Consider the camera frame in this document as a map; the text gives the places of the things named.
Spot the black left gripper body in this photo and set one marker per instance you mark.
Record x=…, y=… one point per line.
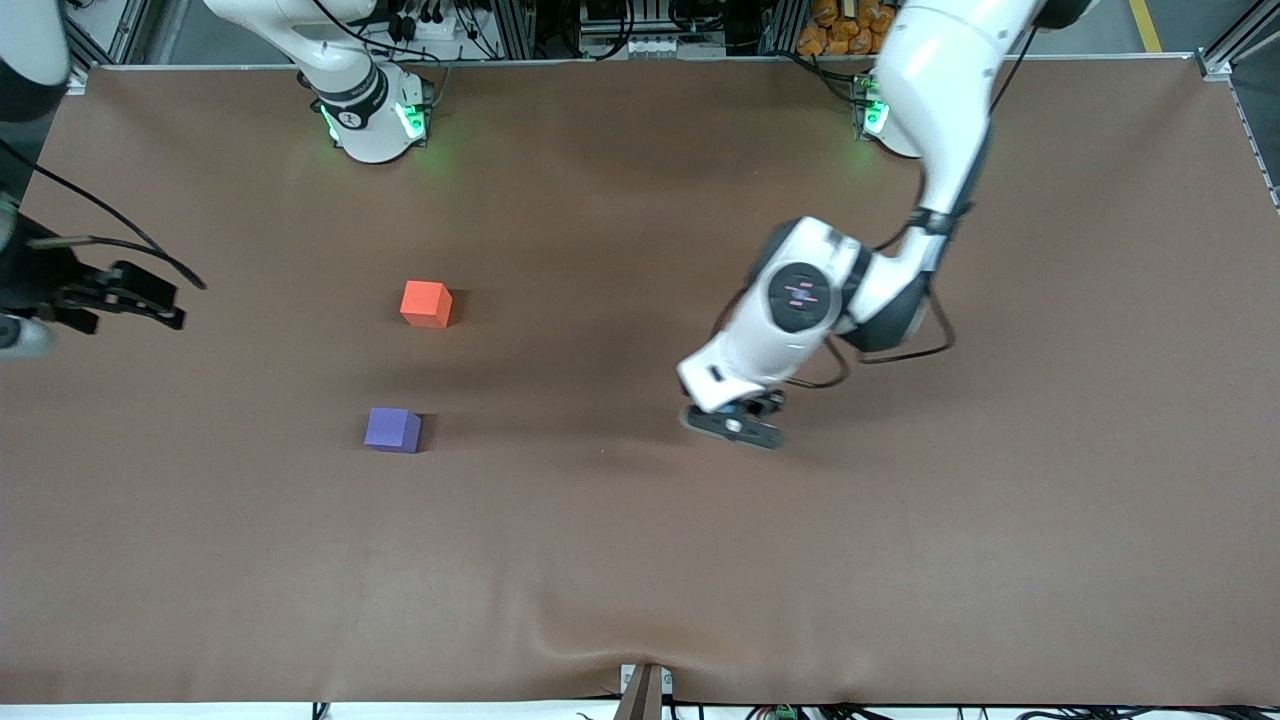
x=764, y=404

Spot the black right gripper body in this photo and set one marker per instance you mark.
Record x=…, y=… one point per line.
x=40, y=275

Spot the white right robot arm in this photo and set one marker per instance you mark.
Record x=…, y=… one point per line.
x=360, y=120

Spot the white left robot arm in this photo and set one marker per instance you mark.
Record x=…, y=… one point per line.
x=930, y=80

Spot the purple foam block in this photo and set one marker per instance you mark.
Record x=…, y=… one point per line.
x=390, y=430

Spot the orange foam block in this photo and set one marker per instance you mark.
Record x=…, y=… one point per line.
x=425, y=303

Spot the brown table mat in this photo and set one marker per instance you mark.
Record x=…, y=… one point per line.
x=640, y=560

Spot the green terminal connector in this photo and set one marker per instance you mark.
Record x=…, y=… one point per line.
x=785, y=713

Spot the white terminal strip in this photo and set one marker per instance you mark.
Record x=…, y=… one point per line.
x=650, y=45

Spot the pile of orange objects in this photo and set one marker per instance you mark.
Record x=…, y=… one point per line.
x=835, y=25

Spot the white power strip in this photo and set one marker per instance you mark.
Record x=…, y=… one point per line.
x=440, y=28

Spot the black electronics box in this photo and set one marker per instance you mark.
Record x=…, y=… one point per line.
x=620, y=12

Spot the brown camera mount post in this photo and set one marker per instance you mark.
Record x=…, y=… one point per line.
x=642, y=700

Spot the aluminium frame rack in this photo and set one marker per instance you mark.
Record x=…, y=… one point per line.
x=510, y=25

